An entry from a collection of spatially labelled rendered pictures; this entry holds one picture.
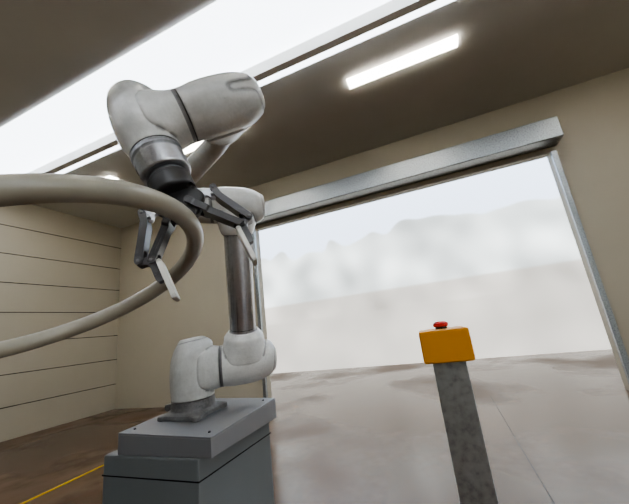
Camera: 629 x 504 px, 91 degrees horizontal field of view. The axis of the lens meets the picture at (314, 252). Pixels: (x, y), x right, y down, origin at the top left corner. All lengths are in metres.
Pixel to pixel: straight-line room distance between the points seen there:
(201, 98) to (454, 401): 0.87
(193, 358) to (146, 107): 0.87
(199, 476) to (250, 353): 0.39
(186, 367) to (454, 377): 0.88
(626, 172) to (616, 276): 1.35
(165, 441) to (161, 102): 0.95
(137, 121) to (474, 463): 1.00
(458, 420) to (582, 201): 4.71
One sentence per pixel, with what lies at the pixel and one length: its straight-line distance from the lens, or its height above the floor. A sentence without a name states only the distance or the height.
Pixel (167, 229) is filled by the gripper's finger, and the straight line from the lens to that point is 0.57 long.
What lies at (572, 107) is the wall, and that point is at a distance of 5.95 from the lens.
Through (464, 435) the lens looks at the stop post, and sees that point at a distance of 0.93.
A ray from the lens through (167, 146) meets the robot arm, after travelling 0.62.
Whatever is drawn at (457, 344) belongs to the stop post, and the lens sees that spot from 0.87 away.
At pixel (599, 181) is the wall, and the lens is 5.56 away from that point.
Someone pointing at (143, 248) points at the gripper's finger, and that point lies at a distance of 0.56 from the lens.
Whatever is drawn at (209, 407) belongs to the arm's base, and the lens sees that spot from 1.31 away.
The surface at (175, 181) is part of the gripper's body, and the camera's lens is 0.58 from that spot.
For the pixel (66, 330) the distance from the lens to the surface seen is 0.81.
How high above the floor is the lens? 1.12
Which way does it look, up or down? 14 degrees up
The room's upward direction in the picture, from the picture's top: 7 degrees counter-clockwise
